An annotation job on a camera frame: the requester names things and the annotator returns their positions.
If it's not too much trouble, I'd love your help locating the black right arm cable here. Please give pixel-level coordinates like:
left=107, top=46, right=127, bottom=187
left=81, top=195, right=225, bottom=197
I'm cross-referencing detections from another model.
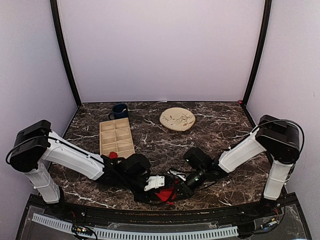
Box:
left=257, top=119, right=306, bottom=181

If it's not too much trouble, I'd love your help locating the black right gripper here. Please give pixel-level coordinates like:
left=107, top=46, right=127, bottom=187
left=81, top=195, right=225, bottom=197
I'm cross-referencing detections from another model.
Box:
left=168, top=166, right=208, bottom=202

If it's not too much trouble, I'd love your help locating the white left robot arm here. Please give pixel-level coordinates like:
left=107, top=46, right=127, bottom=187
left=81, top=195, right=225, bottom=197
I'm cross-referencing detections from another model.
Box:
left=5, top=120, right=175, bottom=218

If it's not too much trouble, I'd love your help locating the black right frame post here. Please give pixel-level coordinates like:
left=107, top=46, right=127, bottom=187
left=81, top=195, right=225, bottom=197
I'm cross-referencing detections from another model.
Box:
left=242, top=0, right=273, bottom=108

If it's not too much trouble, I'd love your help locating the round beige woven mat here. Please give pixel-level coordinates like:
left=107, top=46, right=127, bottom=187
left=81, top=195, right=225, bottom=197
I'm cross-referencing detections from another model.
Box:
left=159, top=107, right=196, bottom=132

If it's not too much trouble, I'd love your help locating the red santa sock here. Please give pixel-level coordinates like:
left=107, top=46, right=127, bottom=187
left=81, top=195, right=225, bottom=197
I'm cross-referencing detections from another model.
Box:
left=108, top=151, right=118, bottom=159

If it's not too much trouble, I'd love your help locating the dark blue mug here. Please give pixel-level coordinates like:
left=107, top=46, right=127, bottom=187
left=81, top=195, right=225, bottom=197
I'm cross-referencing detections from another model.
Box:
left=108, top=103, right=129, bottom=120

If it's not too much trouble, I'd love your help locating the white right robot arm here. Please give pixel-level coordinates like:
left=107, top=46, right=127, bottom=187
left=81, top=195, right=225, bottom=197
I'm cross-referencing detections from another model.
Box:
left=173, top=115, right=305, bottom=217

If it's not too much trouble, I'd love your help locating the black frame post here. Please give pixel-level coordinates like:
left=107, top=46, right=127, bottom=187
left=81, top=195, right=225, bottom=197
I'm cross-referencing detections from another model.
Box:
left=242, top=0, right=273, bottom=108
left=49, top=0, right=82, bottom=108

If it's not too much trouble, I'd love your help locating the black left frame post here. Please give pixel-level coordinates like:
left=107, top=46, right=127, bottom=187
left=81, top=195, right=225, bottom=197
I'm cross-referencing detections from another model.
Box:
left=49, top=0, right=82, bottom=108

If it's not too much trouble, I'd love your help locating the white slotted cable duct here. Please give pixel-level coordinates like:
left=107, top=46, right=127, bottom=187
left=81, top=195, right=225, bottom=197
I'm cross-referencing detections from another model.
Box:
left=32, top=212, right=239, bottom=240

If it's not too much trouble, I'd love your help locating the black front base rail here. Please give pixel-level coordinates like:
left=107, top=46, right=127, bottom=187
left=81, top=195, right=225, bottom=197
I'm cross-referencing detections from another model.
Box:
left=65, top=202, right=259, bottom=224

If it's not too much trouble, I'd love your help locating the wooden compartment tray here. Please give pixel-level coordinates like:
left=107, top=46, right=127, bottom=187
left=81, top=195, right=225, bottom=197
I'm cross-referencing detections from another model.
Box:
left=99, top=117, right=136, bottom=159

